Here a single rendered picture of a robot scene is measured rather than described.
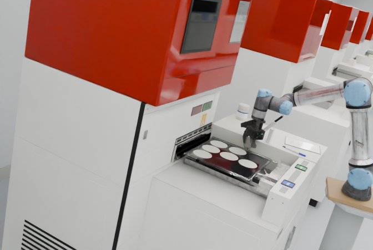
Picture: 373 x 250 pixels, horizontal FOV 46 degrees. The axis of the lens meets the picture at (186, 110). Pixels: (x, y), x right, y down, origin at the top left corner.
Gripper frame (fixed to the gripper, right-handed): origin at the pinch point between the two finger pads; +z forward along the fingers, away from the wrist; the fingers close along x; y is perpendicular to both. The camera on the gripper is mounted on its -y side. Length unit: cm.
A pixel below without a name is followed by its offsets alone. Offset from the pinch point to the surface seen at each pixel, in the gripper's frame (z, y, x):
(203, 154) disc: 1.3, 6.3, -30.5
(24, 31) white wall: -22, -137, -106
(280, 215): 4, 59, -19
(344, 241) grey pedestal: 32, 48, 43
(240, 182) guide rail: 7.0, 25.4, -18.2
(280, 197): -4, 57, -21
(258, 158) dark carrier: 1.4, 10.0, 2.2
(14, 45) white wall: -12, -133, -112
